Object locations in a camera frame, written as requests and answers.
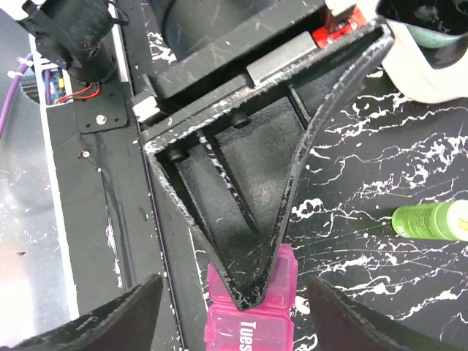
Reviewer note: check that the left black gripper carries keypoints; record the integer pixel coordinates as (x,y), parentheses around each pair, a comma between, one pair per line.
(215,41)

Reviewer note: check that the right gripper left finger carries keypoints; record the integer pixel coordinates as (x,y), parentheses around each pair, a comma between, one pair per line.
(127,322)

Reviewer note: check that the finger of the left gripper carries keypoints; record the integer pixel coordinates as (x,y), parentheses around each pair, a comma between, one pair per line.
(231,161)

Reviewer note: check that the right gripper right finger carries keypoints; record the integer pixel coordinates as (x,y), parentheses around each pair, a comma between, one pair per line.
(342,323)

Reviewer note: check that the pink weekly pill organizer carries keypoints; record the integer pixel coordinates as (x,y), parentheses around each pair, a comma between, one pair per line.
(265,327)

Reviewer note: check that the green pill bottle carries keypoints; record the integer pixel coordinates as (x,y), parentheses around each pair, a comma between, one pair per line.
(423,221)

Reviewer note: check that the green pill bottle cap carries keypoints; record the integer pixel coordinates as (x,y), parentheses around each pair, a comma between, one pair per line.
(457,219)

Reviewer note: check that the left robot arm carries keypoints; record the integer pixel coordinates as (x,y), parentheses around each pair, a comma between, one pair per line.
(72,34)

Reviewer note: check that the white plastic dish tub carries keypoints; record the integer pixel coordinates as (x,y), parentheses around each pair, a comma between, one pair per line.
(427,75)

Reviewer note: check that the teal ceramic mug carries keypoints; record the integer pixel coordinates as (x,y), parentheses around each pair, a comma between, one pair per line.
(427,38)

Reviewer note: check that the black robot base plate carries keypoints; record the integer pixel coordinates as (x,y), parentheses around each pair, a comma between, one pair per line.
(116,224)

